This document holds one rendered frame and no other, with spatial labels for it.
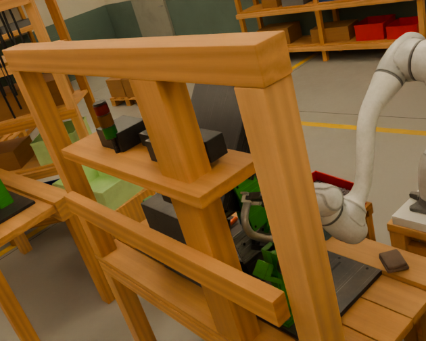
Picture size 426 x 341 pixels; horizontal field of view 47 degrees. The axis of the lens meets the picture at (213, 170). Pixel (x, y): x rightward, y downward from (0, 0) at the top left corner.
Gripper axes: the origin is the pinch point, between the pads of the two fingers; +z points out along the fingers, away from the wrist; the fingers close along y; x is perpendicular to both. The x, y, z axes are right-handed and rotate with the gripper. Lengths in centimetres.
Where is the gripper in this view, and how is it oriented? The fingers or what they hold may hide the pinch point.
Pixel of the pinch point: (251, 199)
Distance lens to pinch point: 183.6
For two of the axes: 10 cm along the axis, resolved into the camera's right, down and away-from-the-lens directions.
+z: -5.5, 0.5, 8.4
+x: -2.3, 9.5, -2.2
